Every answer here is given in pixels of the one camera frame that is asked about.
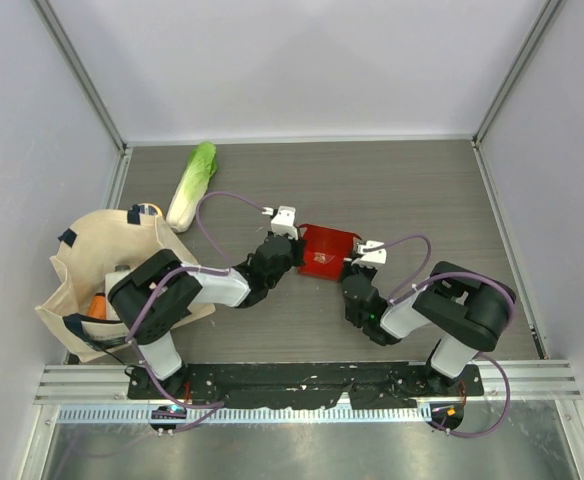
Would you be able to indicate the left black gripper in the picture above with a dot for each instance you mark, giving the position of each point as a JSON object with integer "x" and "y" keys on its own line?
{"x": 299, "y": 246}

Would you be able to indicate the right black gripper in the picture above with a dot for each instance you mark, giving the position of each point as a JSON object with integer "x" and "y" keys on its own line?
{"x": 347, "y": 267}

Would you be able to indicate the red paper box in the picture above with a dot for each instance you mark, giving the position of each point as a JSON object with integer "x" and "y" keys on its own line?
{"x": 325, "y": 251}

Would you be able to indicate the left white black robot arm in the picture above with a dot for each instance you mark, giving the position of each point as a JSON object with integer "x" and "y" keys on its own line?
{"x": 163, "y": 290}

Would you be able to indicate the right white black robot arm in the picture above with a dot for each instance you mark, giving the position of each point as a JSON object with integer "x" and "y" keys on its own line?
{"x": 471, "y": 309}

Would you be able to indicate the napa cabbage toy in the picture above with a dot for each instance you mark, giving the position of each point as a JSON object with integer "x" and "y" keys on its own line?
{"x": 200, "y": 169}

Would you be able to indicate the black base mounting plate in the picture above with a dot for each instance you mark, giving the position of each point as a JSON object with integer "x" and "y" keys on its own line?
{"x": 312, "y": 386}

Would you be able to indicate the orange white item behind bag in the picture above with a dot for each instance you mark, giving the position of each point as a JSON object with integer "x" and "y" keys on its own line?
{"x": 147, "y": 208}

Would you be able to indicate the white bottle in bag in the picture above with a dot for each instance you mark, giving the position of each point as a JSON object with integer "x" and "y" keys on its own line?
{"x": 111, "y": 279}

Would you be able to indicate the beige printed tote bag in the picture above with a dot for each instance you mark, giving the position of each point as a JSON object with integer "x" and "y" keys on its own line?
{"x": 90, "y": 249}

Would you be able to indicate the orange item in bag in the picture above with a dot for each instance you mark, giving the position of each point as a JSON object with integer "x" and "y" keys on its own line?
{"x": 98, "y": 307}

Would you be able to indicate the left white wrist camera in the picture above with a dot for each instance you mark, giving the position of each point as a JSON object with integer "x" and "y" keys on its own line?
{"x": 282, "y": 221}

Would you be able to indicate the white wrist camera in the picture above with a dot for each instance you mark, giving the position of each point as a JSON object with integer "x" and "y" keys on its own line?
{"x": 282, "y": 221}
{"x": 370, "y": 254}

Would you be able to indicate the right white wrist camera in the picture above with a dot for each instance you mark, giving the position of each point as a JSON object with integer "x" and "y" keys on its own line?
{"x": 370, "y": 254}

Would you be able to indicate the white slotted cable duct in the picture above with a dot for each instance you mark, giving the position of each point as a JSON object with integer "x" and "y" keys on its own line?
{"x": 141, "y": 414}

